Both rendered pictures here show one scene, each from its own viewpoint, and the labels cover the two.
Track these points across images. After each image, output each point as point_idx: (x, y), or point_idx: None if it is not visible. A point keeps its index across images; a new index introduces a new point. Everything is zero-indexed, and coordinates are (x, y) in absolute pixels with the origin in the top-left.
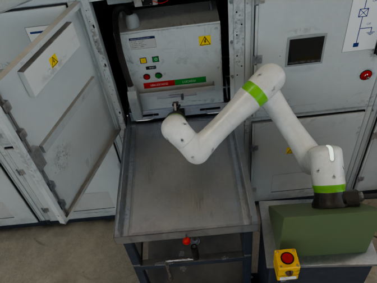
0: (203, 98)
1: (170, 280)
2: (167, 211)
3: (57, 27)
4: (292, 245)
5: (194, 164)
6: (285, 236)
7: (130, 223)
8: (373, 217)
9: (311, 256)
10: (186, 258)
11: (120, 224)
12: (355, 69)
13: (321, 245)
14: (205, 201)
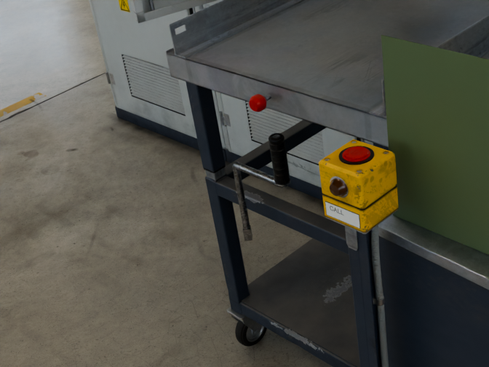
0: None
1: (244, 236)
2: (277, 54)
3: None
4: (414, 171)
5: (412, 21)
6: (395, 119)
7: (208, 48)
8: None
9: (464, 247)
10: (268, 174)
11: (188, 35)
12: None
13: (484, 206)
14: (354, 65)
